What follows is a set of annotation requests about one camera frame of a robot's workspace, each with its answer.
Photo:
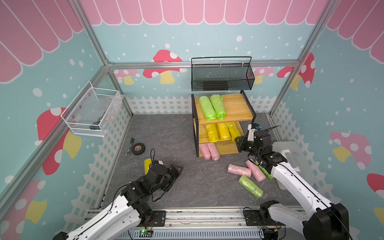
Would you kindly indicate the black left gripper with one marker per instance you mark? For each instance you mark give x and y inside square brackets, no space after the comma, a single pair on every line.
[172,176]

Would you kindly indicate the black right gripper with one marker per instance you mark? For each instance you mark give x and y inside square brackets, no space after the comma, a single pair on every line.
[242,141]

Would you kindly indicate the yellow trash bag roll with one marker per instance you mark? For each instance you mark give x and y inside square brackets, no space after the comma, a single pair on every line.
[233,130]
[212,133]
[147,165]
[224,131]

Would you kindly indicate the pink trash bag roll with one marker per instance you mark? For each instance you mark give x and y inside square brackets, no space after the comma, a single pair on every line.
[256,172]
[238,170]
[205,151]
[213,151]

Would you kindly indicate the green trash bag roll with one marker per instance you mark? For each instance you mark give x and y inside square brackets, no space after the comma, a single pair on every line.
[264,171]
[207,108]
[218,105]

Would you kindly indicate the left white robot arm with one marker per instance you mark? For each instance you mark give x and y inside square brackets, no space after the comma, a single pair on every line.
[130,207]

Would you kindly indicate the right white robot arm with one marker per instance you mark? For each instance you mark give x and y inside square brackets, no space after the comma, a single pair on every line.
[277,165]

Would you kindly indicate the green trash bag roll floor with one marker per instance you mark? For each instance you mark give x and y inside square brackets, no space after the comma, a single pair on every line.
[251,186]

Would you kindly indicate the black tape roll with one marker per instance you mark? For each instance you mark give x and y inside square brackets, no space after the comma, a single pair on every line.
[138,149]

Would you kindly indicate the translucent plastic storage box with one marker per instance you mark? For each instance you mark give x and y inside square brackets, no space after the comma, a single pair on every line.
[296,158]

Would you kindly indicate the green circuit board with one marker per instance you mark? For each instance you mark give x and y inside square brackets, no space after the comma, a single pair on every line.
[146,233]

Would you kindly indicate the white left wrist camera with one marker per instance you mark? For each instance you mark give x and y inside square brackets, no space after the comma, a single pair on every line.
[154,163]

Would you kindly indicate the wooden three-tier shelf black frame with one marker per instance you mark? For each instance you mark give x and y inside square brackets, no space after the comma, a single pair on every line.
[238,108]

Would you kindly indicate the green handled ratchet wrench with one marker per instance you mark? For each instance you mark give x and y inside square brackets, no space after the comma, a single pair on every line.
[128,152]

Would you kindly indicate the black wire mesh basket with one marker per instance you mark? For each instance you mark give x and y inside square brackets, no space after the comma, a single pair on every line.
[221,74]

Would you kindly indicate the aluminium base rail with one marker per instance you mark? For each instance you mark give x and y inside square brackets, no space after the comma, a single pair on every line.
[207,223]

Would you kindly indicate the white wire mesh basket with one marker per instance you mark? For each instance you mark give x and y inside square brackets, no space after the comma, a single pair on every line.
[93,111]

